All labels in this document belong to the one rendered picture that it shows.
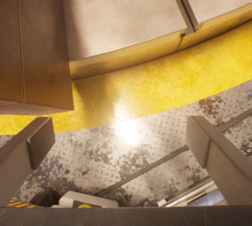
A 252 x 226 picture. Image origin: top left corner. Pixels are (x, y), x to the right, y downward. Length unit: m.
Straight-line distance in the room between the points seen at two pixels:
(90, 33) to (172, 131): 0.60
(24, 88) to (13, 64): 0.05
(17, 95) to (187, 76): 0.79
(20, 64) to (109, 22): 0.40
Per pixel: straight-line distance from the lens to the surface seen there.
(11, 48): 0.44
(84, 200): 0.93
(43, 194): 1.02
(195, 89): 0.97
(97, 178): 1.01
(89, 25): 0.74
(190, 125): 0.16
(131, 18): 0.72
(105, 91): 0.96
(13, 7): 0.50
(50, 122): 0.17
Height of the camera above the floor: 0.93
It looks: 81 degrees down
